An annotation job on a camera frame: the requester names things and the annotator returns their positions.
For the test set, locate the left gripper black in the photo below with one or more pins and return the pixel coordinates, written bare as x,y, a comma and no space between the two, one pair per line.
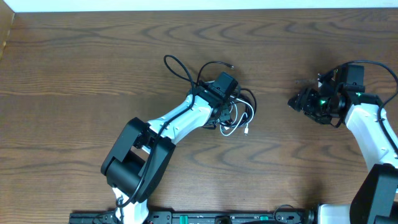
216,115

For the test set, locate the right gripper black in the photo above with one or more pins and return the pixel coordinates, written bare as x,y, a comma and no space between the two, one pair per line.
305,98

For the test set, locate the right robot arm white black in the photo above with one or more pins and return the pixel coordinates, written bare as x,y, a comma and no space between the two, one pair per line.
341,94

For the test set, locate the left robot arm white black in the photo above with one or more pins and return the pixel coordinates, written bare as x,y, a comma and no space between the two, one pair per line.
139,157

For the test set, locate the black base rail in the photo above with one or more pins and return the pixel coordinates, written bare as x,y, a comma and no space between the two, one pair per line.
285,215

